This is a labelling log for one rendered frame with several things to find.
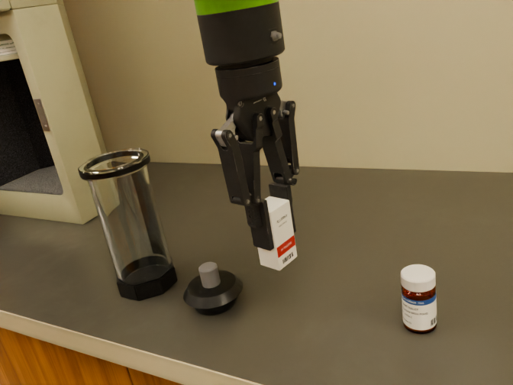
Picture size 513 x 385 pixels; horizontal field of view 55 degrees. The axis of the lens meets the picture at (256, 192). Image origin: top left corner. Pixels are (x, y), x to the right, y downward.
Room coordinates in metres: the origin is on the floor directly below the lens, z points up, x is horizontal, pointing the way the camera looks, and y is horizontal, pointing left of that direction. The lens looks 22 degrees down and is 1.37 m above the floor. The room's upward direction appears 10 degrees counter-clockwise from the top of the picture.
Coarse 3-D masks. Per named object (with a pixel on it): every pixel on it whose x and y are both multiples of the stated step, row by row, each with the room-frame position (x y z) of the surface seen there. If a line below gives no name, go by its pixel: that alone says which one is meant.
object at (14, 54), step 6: (0, 36) 1.14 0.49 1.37; (6, 36) 1.13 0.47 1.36; (0, 42) 1.13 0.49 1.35; (6, 42) 1.13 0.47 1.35; (12, 42) 1.13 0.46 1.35; (0, 48) 1.13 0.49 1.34; (6, 48) 1.12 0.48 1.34; (12, 48) 1.12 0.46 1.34; (0, 54) 1.12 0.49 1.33; (6, 54) 1.12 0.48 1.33; (12, 54) 1.12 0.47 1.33; (0, 60) 1.12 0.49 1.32; (6, 60) 1.12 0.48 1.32
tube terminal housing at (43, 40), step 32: (32, 0) 1.09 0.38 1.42; (0, 32) 1.08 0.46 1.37; (32, 32) 1.07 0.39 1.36; (64, 32) 1.13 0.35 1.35; (32, 64) 1.05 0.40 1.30; (64, 64) 1.11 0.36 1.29; (32, 96) 1.06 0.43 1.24; (64, 96) 1.09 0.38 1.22; (64, 128) 1.07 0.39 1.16; (96, 128) 1.21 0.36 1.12; (64, 160) 1.05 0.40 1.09; (0, 192) 1.19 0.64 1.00; (64, 192) 1.06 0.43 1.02
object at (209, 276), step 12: (204, 264) 0.64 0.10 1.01; (216, 264) 0.64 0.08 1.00; (204, 276) 0.63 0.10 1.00; (216, 276) 0.63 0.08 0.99; (228, 276) 0.65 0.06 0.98; (192, 288) 0.63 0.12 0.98; (204, 288) 0.63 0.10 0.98; (216, 288) 0.62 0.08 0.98; (228, 288) 0.62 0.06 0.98; (240, 288) 0.63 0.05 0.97; (192, 300) 0.61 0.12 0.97; (204, 300) 0.60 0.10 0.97; (216, 300) 0.60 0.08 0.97; (228, 300) 0.60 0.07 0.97; (204, 312) 0.61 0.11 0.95; (216, 312) 0.61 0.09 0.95
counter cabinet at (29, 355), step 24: (0, 336) 0.81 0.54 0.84; (24, 336) 0.76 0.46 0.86; (0, 360) 0.83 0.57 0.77; (24, 360) 0.78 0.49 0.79; (48, 360) 0.73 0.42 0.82; (72, 360) 0.70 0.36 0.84; (96, 360) 0.66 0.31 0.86; (0, 384) 0.85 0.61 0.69; (24, 384) 0.80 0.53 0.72; (48, 384) 0.75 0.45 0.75; (72, 384) 0.71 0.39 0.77; (96, 384) 0.67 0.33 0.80; (120, 384) 0.64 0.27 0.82; (144, 384) 0.61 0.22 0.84; (168, 384) 0.58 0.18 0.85
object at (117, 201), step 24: (96, 168) 0.75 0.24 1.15; (120, 168) 0.68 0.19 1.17; (144, 168) 0.72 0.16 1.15; (96, 192) 0.69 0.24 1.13; (120, 192) 0.69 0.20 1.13; (144, 192) 0.71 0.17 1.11; (120, 216) 0.68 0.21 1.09; (144, 216) 0.70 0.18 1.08; (120, 240) 0.69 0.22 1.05; (144, 240) 0.69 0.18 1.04; (120, 264) 0.69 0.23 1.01; (144, 264) 0.69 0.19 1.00; (168, 264) 0.72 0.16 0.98
